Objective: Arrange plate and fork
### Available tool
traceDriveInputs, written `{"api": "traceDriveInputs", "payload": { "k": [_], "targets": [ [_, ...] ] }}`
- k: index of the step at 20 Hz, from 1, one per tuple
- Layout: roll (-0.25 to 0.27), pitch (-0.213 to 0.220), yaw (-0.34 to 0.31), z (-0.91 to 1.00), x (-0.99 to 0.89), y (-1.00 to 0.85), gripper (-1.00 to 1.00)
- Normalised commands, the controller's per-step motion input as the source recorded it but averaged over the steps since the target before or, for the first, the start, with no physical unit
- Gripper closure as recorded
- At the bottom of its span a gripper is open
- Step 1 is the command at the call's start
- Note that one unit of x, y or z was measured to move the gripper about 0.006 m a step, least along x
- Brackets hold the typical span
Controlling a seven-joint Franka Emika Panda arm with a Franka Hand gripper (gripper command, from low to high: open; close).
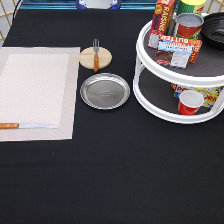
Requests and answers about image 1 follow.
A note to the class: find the round silver metal plate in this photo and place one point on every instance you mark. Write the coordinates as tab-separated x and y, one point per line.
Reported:
105	91

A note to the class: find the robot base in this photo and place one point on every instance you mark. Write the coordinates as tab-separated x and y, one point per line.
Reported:
98	4

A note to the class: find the black tablecloth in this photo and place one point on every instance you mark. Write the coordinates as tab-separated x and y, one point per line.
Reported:
123	166

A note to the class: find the round wooden coaster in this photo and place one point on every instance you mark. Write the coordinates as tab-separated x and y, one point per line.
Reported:
86	57

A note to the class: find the red cup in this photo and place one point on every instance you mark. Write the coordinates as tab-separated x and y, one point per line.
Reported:
189	102

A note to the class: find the beige woven placemat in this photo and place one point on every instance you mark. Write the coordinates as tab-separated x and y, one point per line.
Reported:
38	89

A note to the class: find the white two-tier turntable shelf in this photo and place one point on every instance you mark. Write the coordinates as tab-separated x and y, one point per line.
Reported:
150	84

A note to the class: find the orange butter box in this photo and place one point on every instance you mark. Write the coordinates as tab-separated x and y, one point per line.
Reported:
177	51

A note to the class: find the yellow popcorn box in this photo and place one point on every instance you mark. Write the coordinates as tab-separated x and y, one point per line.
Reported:
210	94

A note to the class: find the red soup can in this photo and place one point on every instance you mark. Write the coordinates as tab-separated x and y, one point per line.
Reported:
188	25

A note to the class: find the red raisins box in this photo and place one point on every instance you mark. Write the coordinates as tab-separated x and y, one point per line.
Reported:
161	20

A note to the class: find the black bowl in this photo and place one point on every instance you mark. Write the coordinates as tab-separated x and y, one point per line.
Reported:
212	31

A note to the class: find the green and yellow can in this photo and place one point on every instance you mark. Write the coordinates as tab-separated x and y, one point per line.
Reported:
191	6

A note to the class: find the fork with wooden handle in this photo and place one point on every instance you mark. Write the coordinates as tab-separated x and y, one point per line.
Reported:
96	58

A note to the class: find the knife with wooden handle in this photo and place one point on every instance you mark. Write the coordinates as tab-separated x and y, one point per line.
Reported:
23	125

